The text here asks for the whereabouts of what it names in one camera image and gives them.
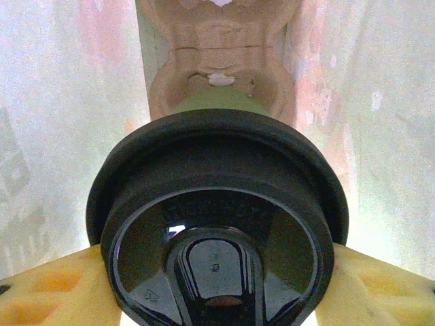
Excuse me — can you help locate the pulp cup carrier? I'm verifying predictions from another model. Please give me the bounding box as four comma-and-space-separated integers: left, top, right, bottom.
137, 0, 297, 126

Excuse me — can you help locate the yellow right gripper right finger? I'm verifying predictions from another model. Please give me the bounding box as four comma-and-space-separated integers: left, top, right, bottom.
314, 242, 435, 326

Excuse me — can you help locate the white floral paper bag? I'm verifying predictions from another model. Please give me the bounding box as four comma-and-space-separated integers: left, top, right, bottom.
0, 0, 435, 326

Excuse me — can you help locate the green paper coffee cup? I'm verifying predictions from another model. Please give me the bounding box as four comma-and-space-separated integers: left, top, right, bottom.
169, 86, 269, 117

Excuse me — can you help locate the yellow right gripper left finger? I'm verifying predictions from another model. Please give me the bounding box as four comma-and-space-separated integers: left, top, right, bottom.
0, 244, 123, 326

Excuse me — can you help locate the black plastic cup lid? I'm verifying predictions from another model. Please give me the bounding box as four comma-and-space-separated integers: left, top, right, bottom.
86, 108, 351, 326

